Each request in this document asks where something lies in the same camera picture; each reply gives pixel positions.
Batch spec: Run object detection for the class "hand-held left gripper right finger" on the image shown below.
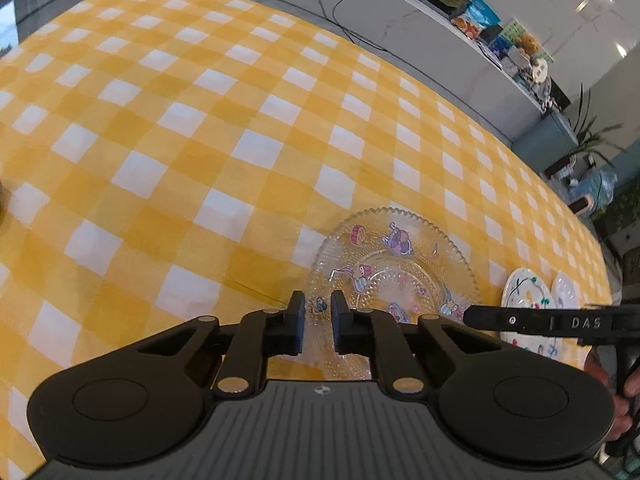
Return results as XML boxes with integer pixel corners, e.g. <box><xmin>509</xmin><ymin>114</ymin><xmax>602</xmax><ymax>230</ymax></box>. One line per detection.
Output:
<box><xmin>331</xmin><ymin>290</ymin><xmax>506</xmax><ymax>402</ymax></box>

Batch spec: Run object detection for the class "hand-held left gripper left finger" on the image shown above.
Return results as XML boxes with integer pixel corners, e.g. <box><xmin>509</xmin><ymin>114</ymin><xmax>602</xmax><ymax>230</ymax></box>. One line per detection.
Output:
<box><xmin>134</xmin><ymin>290</ymin><xmax>307</xmax><ymax>402</ymax></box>

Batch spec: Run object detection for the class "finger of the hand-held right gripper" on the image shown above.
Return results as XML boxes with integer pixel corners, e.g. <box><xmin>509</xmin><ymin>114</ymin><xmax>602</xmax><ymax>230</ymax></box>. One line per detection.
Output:
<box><xmin>462</xmin><ymin>305</ymin><xmax>617</xmax><ymax>335</ymax></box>

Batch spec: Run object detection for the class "white painted plate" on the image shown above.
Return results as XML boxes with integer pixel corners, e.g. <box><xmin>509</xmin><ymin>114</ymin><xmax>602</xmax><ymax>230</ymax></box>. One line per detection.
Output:
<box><xmin>501</xmin><ymin>267</ymin><xmax>565</xmax><ymax>361</ymax></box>

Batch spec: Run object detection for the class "small white pink plate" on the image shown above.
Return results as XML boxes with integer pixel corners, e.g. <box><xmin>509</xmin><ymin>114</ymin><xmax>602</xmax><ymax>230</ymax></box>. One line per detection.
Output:
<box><xmin>550</xmin><ymin>272</ymin><xmax>581</xmax><ymax>311</ymax></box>

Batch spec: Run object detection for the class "clear glass cartoon plate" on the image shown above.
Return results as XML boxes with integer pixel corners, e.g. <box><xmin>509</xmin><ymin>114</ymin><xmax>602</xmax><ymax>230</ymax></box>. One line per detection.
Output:
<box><xmin>306</xmin><ymin>206</ymin><xmax>482</xmax><ymax>381</ymax></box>

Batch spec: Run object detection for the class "person's right hand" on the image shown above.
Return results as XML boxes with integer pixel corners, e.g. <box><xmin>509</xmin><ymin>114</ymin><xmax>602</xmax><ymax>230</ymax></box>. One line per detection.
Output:
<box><xmin>584</xmin><ymin>347</ymin><xmax>640</xmax><ymax>443</ymax></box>

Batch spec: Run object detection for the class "bushy green plant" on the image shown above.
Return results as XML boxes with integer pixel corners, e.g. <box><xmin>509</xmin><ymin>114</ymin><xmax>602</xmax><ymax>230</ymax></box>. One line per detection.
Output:
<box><xmin>597</xmin><ymin>187</ymin><xmax>640</xmax><ymax>241</ymax></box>

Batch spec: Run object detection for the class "blue plastic bag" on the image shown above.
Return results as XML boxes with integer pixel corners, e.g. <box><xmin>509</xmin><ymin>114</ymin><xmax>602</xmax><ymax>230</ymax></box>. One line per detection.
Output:
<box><xmin>575</xmin><ymin>165</ymin><xmax>618</xmax><ymax>206</ymax></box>

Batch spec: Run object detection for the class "blue-grey trash bin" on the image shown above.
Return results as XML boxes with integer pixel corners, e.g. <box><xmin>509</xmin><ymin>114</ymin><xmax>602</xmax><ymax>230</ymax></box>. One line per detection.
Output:
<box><xmin>512</xmin><ymin>110</ymin><xmax>581</xmax><ymax>173</ymax></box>

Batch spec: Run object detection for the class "potted plant in black pot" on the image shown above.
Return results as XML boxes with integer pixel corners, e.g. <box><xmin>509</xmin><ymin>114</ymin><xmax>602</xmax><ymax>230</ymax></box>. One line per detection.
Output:
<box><xmin>570</xmin><ymin>82</ymin><xmax>626</xmax><ymax>161</ymax></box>

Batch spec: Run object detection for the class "yellow checked tablecloth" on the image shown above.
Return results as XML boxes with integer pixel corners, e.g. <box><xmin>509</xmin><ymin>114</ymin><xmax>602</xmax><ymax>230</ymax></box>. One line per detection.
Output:
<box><xmin>0</xmin><ymin>0</ymin><xmax>613</xmax><ymax>480</ymax></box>

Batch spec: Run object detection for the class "white hand fan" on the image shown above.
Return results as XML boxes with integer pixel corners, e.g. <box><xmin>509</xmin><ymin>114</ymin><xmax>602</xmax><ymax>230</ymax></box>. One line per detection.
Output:
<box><xmin>530</xmin><ymin>55</ymin><xmax>552</xmax><ymax>83</ymax></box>

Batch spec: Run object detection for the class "green printed box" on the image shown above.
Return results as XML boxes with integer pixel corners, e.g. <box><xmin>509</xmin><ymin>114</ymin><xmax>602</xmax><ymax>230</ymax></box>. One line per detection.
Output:
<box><xmin>499</xmin><ymin>18</ymin><xmax>526</xmax><ymax>47</ymax></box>

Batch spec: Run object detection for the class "blue snack bag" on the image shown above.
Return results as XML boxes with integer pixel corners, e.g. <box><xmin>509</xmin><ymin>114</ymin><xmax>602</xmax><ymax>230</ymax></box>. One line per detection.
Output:
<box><xmin>451</xmin><ymin>0</ymin><xmax>502</xmax><ymax>41</ymax></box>

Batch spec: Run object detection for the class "black cable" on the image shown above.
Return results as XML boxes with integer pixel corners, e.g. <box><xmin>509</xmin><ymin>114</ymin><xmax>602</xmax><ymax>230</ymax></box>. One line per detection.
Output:
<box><xmin>319</xmin><ymin>0</ymin><xmax>388</xmax><ymax>53</ymax></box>

